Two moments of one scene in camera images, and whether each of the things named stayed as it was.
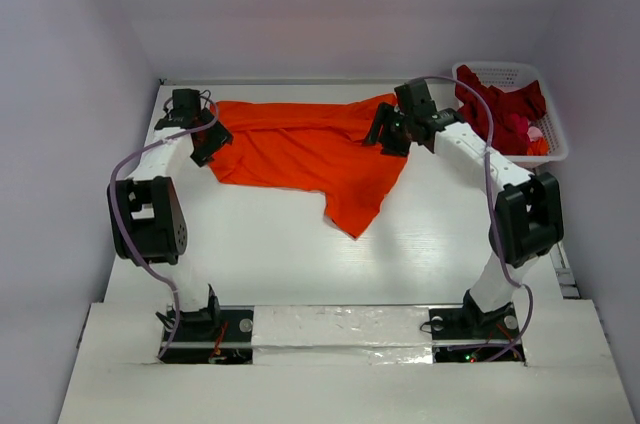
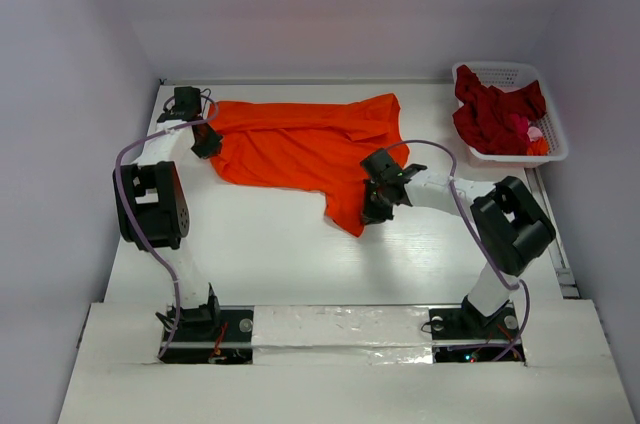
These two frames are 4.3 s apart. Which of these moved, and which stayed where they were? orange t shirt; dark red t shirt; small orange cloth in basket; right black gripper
Moved: right black gripper
Stayed: orange t shirt; dark red t shirt; small orange cloth in basket
